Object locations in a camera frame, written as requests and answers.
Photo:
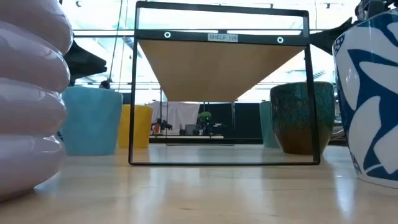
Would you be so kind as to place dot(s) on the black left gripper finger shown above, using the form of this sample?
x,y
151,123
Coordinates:
x,y
84,59
85,73

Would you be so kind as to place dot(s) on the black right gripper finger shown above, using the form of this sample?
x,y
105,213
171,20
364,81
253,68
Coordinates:
x,y
326,39

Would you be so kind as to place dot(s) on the light blue faceted mug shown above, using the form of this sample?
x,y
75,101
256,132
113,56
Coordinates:
x,y
91,121

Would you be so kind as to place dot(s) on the pink ribbed ceramic mug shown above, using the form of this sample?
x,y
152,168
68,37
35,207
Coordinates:
x,y
31,102

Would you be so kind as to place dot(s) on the yellow ceramic mug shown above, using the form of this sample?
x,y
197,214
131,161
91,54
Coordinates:
x,y
140,126

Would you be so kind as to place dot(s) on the blue white floral mug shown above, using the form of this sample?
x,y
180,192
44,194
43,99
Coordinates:
x,y
370,102

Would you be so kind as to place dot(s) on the dark green speckled brown mug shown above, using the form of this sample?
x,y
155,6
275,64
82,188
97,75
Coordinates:
x,y
295,118

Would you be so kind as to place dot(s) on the background black robot arm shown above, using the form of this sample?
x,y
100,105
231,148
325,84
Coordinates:
x,y
163,126

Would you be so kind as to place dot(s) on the person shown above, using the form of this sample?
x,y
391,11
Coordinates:
x,y
105,84

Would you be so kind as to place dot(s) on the white hanging cloth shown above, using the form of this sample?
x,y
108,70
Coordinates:
x,y
180,115

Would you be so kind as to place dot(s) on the white shelf label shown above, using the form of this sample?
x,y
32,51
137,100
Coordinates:
x,y
222,37

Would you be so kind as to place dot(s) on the black metal wooden shelf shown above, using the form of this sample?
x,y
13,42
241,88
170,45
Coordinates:
x,y
217,68

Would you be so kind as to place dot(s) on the black partition panels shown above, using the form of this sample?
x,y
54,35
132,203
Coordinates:
x,y
245,119

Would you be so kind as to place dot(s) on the background wooden table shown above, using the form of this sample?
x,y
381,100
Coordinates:
x,y
186,137

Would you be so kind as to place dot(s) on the green potted plant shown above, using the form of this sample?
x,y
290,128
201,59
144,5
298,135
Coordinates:
x,y
205,119

